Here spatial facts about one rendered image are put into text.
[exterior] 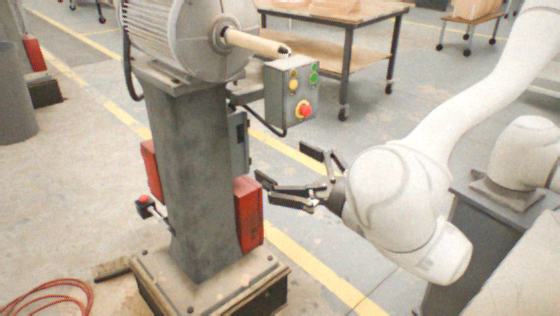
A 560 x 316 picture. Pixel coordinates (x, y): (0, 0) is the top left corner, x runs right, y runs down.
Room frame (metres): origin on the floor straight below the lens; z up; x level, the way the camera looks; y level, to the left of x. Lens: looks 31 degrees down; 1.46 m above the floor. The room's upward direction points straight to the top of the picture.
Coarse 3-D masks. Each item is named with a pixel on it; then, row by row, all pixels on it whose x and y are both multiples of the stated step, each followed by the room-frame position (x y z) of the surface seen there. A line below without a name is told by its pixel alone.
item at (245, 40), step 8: (232, 32) 0.91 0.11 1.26; (240, 32) 0.89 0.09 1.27; (232, 40) 0.89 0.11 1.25; (240, 40) 0.87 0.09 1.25; (248, 40) 0.85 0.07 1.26; (256, 40) 0.83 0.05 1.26; (264, 40) 0.82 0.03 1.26; (248, 48) 0.85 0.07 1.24; (256, 48) 0.83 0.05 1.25; (264, 48) 0.81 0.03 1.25; (272, 48) 0.79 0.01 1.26; (272, 56) 0.80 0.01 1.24
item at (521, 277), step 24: (552, 216) 0.63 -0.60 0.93; (528, 240) 0.56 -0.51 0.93; (552, 240) 0.56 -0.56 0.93; (504, 264) 0.50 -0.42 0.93; (528, 264) 0.50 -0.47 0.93; (552, 264) 0.50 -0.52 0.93; (504, 288) 0.44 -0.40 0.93; (528, 288) 0.44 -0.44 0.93; (552, 288) 0.44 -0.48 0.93; (480, 312) 0.39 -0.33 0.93; (504, 312) 0.39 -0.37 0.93; (528, 312) 0.39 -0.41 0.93; (552, 312) 0.39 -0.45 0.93
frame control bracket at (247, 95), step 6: (258, 84) 1.17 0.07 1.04; (240, 90) 1.11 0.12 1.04; (246, 90) 1.11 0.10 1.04; (252, 90) 1.12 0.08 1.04; (258, 90) 1.13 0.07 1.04; (234, 96) 1.09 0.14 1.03; (240, 96) 1.08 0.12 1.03; (246, 96) 1.09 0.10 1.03; (252, 96) 1.11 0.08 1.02; (258, 96) 1.13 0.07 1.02; (234, 102) 1.09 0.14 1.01; (240, 102) 1.08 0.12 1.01; (246, 102) 1.09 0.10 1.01
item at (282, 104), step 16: (272, 64) 1.12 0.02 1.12; (288, 64) 1.12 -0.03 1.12; (304, 64) 1.13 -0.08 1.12; (272, 80) 1.10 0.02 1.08; (288, 80) 1.07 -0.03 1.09; (304, 80) 1.12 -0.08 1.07; (272, 96) 1.10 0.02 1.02; (288, 96) 1.07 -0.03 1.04; (304, 96) 1.12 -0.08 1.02; (272, 112) 1.10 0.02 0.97; (288, 112) 1.08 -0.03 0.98; (272, 128) 1.14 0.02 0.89
